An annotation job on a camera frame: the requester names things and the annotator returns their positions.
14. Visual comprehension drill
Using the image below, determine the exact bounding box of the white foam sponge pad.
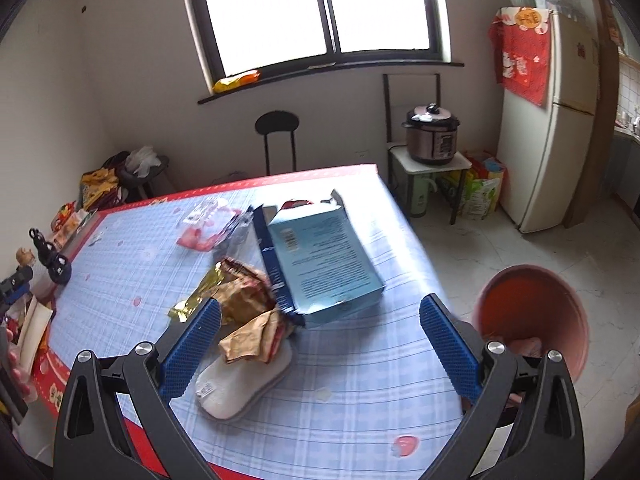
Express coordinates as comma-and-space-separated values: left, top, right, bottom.
195, 339, 294, 422

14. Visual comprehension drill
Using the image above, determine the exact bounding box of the gold brown snack wrapper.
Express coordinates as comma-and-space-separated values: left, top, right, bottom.
168, 257, 293, 364

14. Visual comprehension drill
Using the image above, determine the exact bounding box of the red clear plastic food tray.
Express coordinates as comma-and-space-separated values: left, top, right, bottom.
176, 198, 241, 252

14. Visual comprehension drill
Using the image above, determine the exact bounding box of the blue silver snack wrapper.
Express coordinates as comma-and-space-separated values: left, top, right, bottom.
213, 207, 259, 266

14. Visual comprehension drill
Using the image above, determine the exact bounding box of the light blue cardboard box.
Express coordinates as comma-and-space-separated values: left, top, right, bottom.
253, 191, 385, 328

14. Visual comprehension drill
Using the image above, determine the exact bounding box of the brown plastic bucket bin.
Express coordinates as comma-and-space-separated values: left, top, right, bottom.
472, 264, 589, 380

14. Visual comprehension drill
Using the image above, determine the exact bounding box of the blue plaid tablecloth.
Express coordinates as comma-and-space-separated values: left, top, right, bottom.
32, 165, 461, 479

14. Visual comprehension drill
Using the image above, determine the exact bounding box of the black gourd shaped bottle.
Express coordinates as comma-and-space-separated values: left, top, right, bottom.
29, 228, 72, 286

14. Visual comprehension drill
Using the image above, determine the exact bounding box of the colourful shopping bag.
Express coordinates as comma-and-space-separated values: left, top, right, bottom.
458, 151, 506, 220

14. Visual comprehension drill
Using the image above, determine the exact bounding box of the green kettle under table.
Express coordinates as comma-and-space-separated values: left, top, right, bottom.
408, 174, 437, 218

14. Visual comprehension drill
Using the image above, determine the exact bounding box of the white bag on stool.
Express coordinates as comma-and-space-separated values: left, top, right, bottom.
125, 145, 162, 178

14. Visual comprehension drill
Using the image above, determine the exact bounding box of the white refrigerator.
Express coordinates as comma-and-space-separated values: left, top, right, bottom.
497, 10, 599, 234

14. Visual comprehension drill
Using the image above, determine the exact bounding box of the small white side table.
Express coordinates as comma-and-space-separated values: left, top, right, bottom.
387, 143, 472, 226

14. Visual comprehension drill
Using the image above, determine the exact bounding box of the electric pressure cooker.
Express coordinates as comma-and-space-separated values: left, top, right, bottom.
402, 103, 460, 166

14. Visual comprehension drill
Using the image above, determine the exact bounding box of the black round stool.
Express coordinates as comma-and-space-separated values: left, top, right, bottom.
254, 109, 302, 177

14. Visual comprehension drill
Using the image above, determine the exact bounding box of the red cloth on refrigerator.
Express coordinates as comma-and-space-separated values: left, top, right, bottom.
488, 6, 552, 106

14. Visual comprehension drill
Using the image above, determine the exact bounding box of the black framed window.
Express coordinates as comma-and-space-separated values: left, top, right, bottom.
186, 0, 452, 96

